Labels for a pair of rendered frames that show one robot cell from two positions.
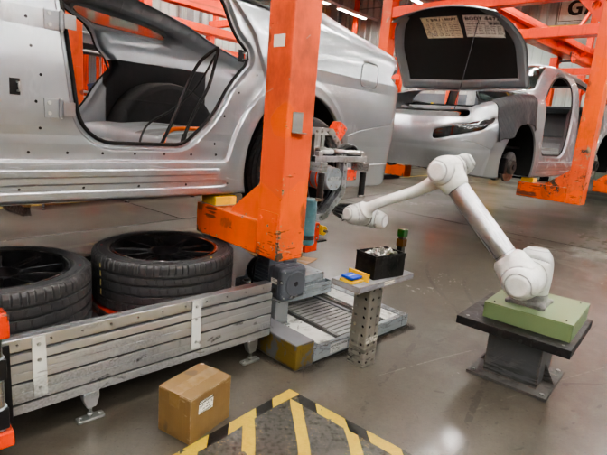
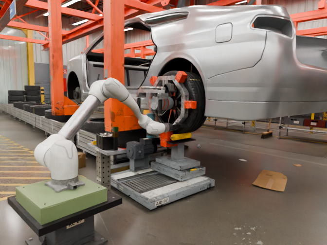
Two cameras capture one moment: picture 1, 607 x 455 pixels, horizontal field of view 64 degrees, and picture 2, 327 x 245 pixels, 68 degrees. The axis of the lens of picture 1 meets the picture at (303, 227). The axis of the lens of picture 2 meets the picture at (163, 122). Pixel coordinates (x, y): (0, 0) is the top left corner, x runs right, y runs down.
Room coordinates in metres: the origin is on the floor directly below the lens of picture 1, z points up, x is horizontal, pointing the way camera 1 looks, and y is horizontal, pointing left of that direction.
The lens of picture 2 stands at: (2.93, -2.51, 0.97)
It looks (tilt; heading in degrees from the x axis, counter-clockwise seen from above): 7 degrees down; 94
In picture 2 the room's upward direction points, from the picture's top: 1 degrees clockwise
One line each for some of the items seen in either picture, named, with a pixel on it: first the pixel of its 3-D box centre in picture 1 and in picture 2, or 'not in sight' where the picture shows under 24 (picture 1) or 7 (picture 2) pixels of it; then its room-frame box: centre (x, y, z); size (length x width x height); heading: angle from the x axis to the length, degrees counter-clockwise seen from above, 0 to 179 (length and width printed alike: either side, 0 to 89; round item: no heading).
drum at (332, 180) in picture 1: (321, 176); (161, 103); (2.73, -0.08, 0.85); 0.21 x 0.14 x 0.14; 45
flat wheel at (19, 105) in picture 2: not in sight; (25, 105); (-2.21, 5.16, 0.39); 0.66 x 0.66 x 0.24
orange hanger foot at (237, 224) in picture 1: (238, 207); (139, 113); (2.43, 0.34, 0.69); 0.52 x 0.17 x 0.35; 45
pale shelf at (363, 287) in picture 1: (374, 277); (104, 148); (2.24, -0.36, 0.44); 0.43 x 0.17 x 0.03; 135
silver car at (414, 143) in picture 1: (507, 112); not in sight; (6.89, -2.68, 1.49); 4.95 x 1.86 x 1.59; 135
